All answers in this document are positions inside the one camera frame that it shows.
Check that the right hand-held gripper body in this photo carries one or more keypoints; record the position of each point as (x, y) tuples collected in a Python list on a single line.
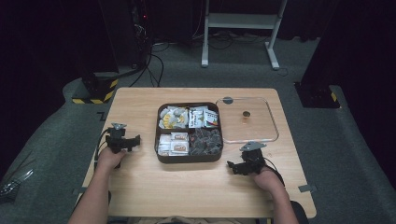
[(253, 160)]

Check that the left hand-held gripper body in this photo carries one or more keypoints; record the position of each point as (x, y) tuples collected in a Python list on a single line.
[(115, 139)]

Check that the person's left hand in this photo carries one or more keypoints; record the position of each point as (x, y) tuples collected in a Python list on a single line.
[(109, 159)]

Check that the person's right hand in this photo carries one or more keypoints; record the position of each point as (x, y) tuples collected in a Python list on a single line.
[(267, 181)]

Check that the clear plastic lid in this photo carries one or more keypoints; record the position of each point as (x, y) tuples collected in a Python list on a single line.
[(260, 127)]

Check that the pile of dark wrapped candies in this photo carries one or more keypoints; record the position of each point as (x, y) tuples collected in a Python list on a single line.
[(205, 142)]

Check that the pile of orange white packets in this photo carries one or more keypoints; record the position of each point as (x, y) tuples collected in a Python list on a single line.
[(173, 144)]

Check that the pile of yellow white packets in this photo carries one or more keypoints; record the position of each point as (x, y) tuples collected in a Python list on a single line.
[(173, 117)]

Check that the brown divided snack box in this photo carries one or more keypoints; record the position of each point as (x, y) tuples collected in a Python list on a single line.
[(188, 159)]

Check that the black yellow striped stand base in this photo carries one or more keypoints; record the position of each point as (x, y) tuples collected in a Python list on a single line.
[(99, 90)]

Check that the pile of white printed packets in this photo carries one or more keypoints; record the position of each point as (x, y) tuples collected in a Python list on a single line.
[(202, 117)]

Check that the grey tape piece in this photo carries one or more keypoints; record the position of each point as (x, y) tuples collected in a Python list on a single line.
[(79, 190), (307, 188)]

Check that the black computer tower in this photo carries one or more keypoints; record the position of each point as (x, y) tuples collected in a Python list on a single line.
[(140, 31)]

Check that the shiny grey metal object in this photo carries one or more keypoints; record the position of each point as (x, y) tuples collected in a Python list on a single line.
[(15, 183)]

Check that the white metal stand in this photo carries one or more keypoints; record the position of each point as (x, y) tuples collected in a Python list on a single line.
[(239, 21)]

